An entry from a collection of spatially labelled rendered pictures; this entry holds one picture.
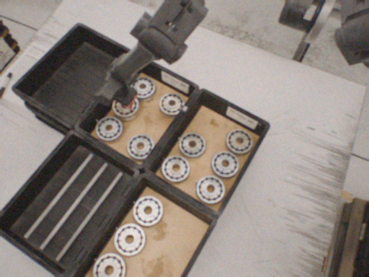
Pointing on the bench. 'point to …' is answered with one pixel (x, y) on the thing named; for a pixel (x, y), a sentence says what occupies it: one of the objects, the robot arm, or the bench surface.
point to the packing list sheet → (27, 60)
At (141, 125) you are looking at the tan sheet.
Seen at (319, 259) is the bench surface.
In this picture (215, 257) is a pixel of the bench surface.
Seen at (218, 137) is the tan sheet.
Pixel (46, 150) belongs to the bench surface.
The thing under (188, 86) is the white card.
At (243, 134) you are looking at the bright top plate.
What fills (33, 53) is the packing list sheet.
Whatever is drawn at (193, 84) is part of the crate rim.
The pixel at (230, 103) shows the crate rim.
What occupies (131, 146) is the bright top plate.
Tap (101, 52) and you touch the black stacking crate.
